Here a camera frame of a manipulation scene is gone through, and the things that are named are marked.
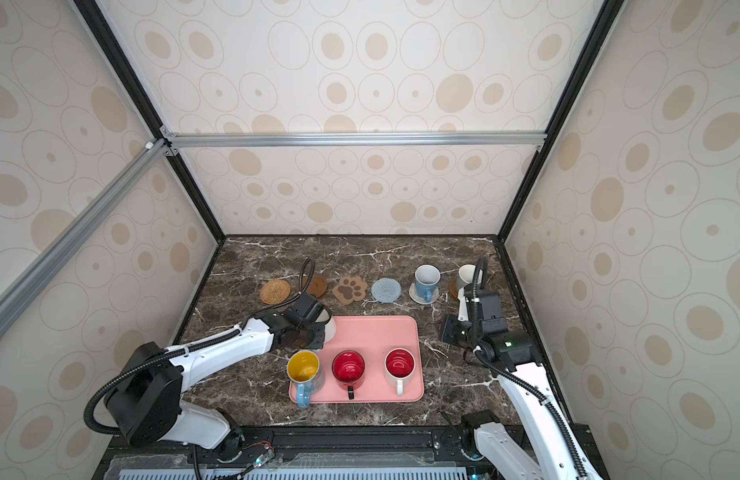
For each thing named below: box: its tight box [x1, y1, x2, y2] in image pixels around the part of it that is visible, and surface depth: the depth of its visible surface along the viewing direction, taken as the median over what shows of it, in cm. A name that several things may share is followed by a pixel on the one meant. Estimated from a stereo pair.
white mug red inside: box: [384, 347, 416, 397], surface depth 81 cm
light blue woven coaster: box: [371, 277, 401, 303], surface depth 105 cm
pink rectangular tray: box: [288, 316, 425, 403], surface depth 87 cm
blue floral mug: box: [414, 264, 441, 303], surface depth 97 cm
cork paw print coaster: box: [332, 276, 367, 305], surface depth 105 cm
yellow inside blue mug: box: [286, 350, 320, 409], surface depth 78 cm
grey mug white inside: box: [457, 264, 483, 290], surface depth 97 cm
